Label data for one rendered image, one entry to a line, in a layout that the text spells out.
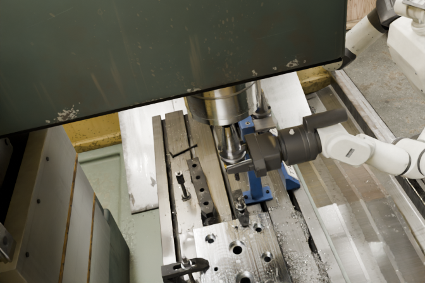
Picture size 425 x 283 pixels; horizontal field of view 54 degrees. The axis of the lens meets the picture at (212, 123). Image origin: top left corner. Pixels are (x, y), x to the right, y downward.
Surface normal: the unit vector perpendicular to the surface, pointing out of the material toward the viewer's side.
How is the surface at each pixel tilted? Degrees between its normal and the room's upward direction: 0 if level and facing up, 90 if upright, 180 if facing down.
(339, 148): 81
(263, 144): 1
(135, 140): 24
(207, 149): 0
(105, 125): 90
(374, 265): 8
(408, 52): 69
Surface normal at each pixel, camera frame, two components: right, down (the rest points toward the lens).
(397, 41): -0.96, -0.07
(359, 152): 0.13, 0.49
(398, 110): -0.16, -0.75
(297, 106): -0.08, -0.43
